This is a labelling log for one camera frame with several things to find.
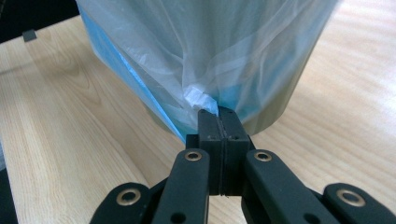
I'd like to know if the green plastic trash bin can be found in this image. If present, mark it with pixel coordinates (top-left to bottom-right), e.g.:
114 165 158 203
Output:
144 46 314 137

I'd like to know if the white blue-edged garbage bag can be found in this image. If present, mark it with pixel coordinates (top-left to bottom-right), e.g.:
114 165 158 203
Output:
76 0 339 143

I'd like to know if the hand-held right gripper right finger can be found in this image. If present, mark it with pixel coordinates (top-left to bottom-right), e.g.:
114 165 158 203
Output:
218 106 255 197

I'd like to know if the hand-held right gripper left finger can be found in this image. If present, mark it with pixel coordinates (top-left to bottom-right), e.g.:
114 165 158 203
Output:
185 108 222 195

